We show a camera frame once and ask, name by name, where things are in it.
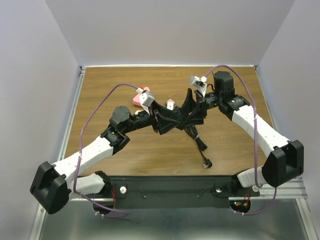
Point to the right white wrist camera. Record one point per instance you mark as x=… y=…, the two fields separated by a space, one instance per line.
x=200 y=83

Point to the white USB charger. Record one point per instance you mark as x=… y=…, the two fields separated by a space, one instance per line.
x=170 y=105

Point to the pink triangular power socket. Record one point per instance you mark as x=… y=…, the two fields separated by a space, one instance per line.
x=136 y=99

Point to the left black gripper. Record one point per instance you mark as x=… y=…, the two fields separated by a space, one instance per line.
x=163 y=124

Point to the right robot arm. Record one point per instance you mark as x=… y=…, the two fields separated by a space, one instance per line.
x=285 y=158

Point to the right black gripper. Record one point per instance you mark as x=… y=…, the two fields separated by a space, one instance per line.
x=197 y=117

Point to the aluminium frame rail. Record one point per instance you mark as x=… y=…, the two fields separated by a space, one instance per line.
x=67 y=132

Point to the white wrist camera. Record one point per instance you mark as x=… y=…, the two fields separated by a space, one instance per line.
x=146 y=100
x=200 y=83

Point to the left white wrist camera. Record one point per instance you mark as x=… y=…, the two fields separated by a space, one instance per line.
x=146 y=100

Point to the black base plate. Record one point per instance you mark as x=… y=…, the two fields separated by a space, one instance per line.
x=168 y=192

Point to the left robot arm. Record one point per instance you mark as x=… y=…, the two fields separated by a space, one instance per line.
x=54 y=184

